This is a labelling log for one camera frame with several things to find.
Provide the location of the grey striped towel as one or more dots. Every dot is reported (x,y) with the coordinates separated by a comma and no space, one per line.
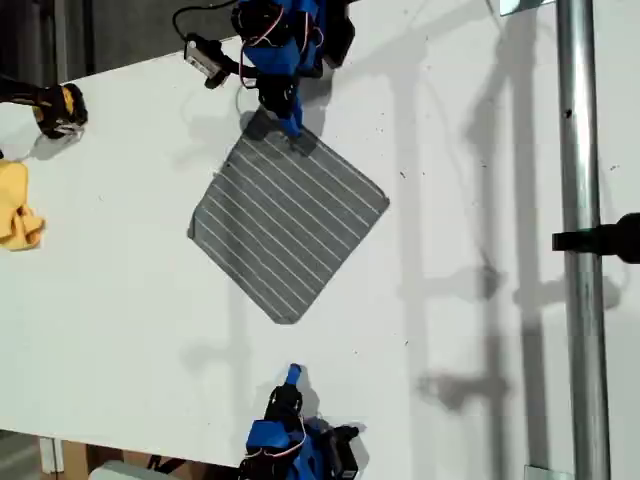
(285,225)

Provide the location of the white box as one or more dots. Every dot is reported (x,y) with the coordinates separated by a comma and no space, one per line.
(120,471)

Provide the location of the brown cardboard box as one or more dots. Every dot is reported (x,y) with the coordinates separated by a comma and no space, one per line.
(75,457)

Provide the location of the black and yellow clamp tool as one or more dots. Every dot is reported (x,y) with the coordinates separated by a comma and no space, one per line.
(55,107)

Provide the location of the white table leg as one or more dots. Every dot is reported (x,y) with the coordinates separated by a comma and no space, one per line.
(51,455)

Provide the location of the yellow cloth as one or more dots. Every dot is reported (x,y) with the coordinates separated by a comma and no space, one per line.
(12,210)

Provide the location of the black camera stalk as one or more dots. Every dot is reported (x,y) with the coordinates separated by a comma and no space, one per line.
(345,432)
(235,67)

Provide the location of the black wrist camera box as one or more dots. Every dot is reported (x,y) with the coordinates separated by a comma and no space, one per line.
(346,457)
(202,57)

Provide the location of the steel post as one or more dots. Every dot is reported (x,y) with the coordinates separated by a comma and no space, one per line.
(580,150)

